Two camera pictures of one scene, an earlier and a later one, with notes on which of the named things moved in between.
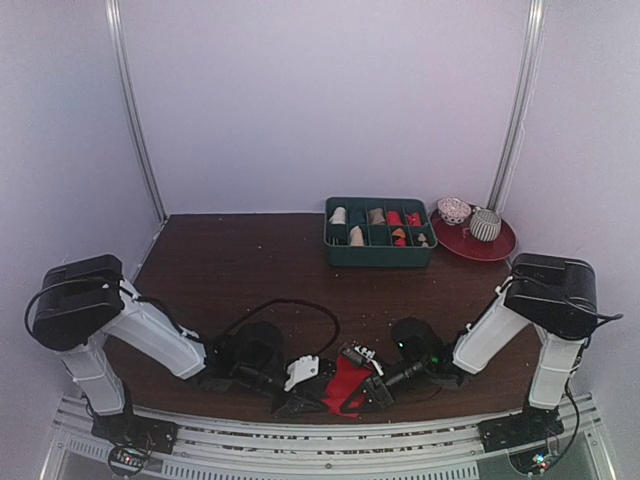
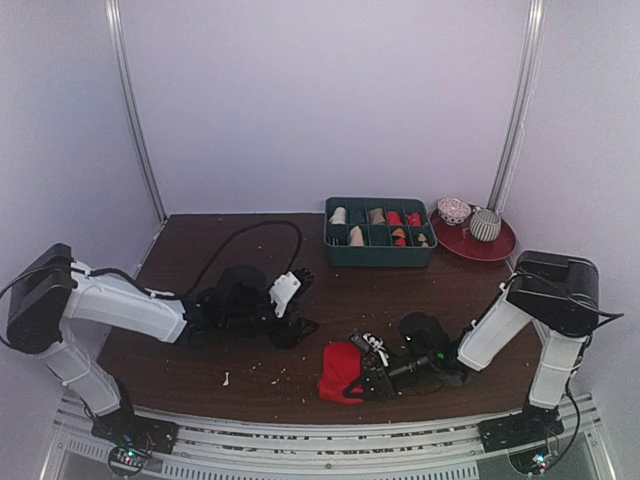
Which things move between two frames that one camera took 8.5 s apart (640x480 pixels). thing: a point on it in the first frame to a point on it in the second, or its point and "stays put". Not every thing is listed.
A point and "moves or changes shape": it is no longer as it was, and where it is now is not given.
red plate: x=460 y=240 stays put
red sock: x=346 y=374 moves or changes shape
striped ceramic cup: x=485 y=224 stays put
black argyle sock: x=399 y=237 stays put
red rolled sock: x=394 y=219 stays put
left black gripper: x=302 y=397 to x=291 y=335
